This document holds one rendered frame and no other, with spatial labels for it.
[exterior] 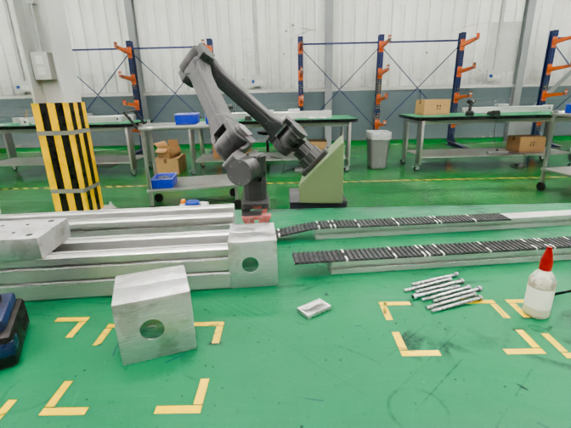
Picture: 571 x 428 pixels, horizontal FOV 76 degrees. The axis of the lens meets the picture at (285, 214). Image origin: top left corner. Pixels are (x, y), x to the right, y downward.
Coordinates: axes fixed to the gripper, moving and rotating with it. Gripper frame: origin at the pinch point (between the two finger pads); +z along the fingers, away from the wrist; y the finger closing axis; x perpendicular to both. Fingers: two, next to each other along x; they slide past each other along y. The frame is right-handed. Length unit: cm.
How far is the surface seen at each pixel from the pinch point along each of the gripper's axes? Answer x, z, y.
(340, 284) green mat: 15.5, 2.2, 24.8
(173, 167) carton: -123, 63, -472
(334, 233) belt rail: 19.4, 0.7, 1.0
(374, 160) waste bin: 180, 60, -456
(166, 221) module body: -20.4, -5.8, 4.9
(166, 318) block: -12.7, -3.5, 41.5
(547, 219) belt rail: 76, 0, 1
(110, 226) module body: -33.1, -5.3, 5.0
